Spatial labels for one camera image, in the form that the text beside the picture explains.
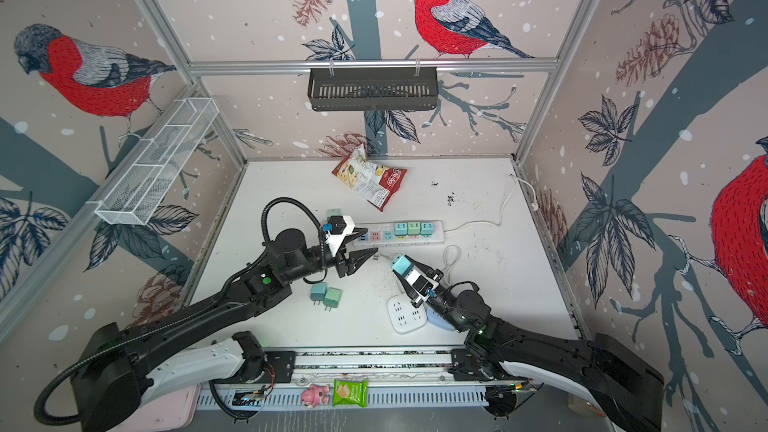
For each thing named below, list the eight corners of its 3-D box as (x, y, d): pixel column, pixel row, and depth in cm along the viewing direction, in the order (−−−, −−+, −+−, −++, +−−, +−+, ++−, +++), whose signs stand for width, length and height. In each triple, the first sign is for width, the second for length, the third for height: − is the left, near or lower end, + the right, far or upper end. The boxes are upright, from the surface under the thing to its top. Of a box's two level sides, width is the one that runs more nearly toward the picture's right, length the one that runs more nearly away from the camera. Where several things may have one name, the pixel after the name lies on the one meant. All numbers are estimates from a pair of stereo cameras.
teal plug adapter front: (311, 304, 86) (308, 300, 83) (314, 286, 89) (312, 282, 87) (325, 304, 86) (323, 300, 83) (328, 286, 89) (326, 282, 87)
